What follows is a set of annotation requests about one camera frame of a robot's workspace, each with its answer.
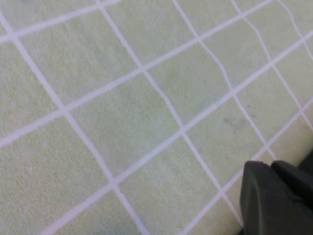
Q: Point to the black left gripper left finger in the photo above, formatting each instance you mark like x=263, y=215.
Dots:
x=266, y=208

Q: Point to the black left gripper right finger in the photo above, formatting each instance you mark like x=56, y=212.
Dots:
x=298, y=186

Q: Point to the green checked tablecloth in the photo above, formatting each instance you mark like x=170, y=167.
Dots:
x=122, y=110

